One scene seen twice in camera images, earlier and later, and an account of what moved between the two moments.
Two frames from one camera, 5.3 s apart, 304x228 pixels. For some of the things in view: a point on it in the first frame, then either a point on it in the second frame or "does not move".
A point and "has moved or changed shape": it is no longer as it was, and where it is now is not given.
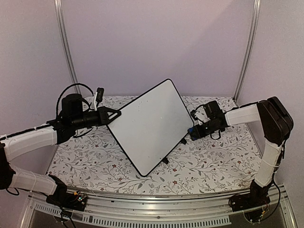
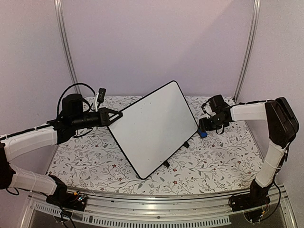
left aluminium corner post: [58, 8] does not move
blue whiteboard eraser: [194, 133] has moved or changed shape
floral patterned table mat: [93, 161] does not move
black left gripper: [103, 115] does not move
